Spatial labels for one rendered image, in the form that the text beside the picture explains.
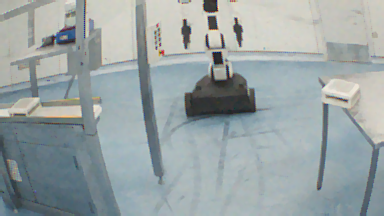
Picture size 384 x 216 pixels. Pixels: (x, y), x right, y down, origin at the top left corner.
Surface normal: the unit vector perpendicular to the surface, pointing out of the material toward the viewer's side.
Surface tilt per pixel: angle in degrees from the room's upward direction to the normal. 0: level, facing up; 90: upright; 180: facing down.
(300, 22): 90
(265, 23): 90
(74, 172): 90
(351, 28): 90
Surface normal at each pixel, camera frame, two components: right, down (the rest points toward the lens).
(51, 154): -0.22, 0.36
